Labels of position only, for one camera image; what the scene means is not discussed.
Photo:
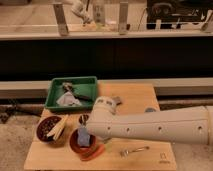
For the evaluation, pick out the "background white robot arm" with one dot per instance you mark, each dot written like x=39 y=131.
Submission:
x=77 y=9

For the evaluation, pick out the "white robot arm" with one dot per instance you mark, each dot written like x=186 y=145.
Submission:
x=184 y=125

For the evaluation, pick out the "green plastic tray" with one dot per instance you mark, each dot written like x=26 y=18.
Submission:
x=83 y=85

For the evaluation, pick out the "grey rectangular block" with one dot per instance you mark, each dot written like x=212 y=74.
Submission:
x=117 y=100

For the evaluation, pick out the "dark cup with utensils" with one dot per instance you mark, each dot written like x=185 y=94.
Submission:
x=83 y=119

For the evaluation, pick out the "crumpled light blue cloth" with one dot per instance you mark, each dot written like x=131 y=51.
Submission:
x=68 y=99

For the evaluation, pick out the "blue cup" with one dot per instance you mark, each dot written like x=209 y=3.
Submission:
x=149 y=109

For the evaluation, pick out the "blue sponge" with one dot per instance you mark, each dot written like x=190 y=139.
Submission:
x=83 y=137

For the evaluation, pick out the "red plate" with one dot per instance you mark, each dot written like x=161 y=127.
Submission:
x=82 y=149

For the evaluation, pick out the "pale yellow banana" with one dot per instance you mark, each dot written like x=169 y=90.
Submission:
x=57 y=129

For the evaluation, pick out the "silver fork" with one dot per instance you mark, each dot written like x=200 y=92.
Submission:
x=126 y=152

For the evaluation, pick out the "wooden board table mat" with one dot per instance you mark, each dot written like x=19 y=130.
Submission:
x=136 y=97

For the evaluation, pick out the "dark brown bowl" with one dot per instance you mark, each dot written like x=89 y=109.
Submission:
x=45 y=127

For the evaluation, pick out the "dark handled brush tool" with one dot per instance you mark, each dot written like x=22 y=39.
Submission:
x=67 y=86

